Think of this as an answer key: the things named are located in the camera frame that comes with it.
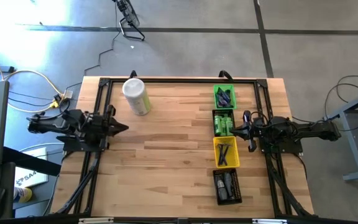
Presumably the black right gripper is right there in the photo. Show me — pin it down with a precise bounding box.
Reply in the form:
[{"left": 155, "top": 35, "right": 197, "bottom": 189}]
[{"left": 229, "top": 110, "right": 262, "bottom": 153}]

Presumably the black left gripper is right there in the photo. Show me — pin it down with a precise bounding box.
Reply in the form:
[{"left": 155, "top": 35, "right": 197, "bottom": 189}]
[{"left": 94, "top": 105, "right": 129, "bottom": 149}]

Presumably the dark blue toiletry tube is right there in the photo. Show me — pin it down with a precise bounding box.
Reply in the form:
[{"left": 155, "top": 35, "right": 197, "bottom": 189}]
[{"left": 219, "top": 91, "right": 231, "bottom": 106}]

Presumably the yellow perforated basket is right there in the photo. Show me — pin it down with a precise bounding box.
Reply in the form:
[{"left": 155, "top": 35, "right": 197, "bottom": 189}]
[{"left": 213, "top": 136, "right": 241, "bottom": 169}]

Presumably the black perforated basket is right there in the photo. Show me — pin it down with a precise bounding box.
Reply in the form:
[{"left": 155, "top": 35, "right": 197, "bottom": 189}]
[
  {"left": 213, "top": 168, "right": 243, "bottom": 206},
  {"left": 212, "top": 108, "right": 236, "bottom": 138}
]

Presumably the white green wipes canister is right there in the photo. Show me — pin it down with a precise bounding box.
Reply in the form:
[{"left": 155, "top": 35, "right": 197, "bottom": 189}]
[{"left": 122, "top": 77, "right": 152, "bottom": 116}]

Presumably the green perforated basket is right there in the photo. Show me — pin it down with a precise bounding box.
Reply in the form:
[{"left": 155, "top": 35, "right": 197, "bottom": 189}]
[{"left": 213, "top": 84, "right": 238, "bottom": 111}]

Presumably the black desk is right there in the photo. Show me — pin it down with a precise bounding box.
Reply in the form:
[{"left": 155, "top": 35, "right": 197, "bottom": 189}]
[{"left": 0, "top": 146, "right": 62, "bottom": 220}]

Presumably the white printed box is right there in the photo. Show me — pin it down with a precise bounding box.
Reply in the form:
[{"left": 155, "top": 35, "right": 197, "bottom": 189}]
[{"left": 13, "top": 146, "right": 49, "bottom": 189}]

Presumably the grey metal table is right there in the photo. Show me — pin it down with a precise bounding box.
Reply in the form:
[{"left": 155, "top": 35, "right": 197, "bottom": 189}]
[{"left": 323, "top": 85, "right": 358, "bottom": 183}]

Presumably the black floor fan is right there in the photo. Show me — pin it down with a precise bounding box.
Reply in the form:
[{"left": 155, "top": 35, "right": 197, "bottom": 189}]
[{"left": 112, "top": 0, "right": 146, "bottom": 42}]

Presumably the person's foot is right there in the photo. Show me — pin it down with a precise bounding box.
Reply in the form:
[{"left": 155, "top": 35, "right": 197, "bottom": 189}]
[{"left": 13, "top": 186, "right": 33, "bottom": 203}]

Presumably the black fan cable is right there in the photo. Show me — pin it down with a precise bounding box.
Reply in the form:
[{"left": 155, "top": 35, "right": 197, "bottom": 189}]
[{"left": 65, "top": 2, "right": 119, "bottom": 91}]

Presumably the black aluminium table frame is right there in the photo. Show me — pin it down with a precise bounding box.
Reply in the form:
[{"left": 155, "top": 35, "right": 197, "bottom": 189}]
[{"left": 50, "top": 77, "right": 315, "bottom": 218}]

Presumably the silver bracket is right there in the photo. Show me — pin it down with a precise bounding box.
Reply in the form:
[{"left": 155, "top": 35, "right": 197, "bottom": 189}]
[
  {"left": 252, "top": 218, "right": 288, "bottom": 224},
  {"left": 78, "top": 217, "right": 114, "bottom": 224}
]

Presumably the black floor cable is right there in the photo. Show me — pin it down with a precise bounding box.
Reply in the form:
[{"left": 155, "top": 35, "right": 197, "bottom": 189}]
[
  {"left": 292, "top": 83, "right": 358, "bottom": 131},
  {"left": 335, "top": 73, "right": 358, "bottom": 104}
]

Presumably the yellow floor cable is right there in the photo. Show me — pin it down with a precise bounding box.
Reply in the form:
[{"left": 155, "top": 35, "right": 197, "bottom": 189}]
[{"left": 0, "top": 51, "right": 65, "bottom": 113}]

